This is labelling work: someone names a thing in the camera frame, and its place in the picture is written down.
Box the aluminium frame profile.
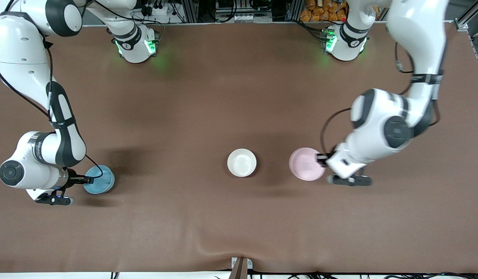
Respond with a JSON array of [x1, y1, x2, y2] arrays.
[[455, 0, 478, 39]]

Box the pink bowl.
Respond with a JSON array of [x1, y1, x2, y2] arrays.
[[289, 147, 327, 181]]

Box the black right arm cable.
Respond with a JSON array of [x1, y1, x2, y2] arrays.
[[0, 39, 105, 181]]

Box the blue bowl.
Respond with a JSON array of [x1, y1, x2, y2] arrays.
[[83, 165, 115, 195]]

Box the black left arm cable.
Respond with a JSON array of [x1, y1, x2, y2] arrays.
[[320, 42, 442, 156]]

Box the white electrical device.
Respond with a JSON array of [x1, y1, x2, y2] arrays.
[[230, 14, 273, 24]]

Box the metal bracket with brown post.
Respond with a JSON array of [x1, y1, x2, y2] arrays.
[[229, 257, 253, 279]]

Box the orange snack packets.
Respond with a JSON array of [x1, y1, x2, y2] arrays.
[[299, 0, 348, 22]]

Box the white bowl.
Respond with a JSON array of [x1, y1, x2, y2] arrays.
[[227, 148, 258, 177]]

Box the brown table mat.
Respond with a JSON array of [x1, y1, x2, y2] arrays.
[[0, 21, 478, 274]]

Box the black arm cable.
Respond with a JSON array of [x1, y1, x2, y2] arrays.
[[320, 42, 442, 156], [0, 39, 105, 181]]

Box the white power strip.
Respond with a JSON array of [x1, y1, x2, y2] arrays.
[[140, 2, 174, 18]]

